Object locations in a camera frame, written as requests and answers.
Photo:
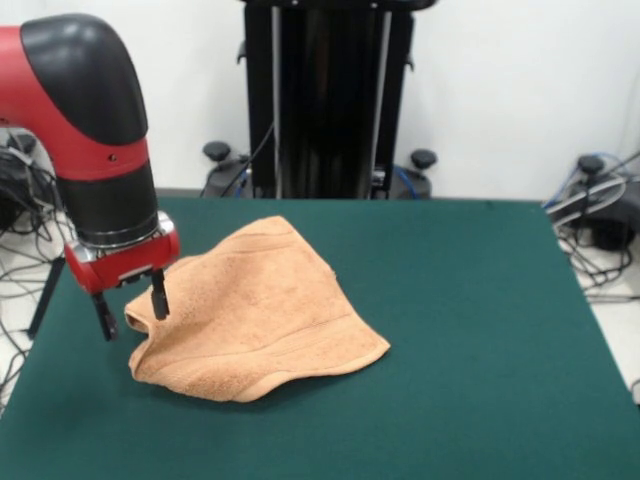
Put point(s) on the dark grey stand base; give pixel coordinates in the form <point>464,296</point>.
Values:
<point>7,200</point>
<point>610,225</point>

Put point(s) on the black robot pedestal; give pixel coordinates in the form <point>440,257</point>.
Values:
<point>330,100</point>

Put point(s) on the black round knob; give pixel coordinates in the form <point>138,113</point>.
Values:
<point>216,150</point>
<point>22,144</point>
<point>424,159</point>
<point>590,164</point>

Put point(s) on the tan terry towel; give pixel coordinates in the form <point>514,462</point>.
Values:
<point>250,310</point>

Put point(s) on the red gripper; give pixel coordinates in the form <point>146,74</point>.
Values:
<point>130,267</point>

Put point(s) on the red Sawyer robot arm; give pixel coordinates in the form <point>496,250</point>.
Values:
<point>75,100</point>

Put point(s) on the dark green table cloth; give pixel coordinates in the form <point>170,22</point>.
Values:
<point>475,300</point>

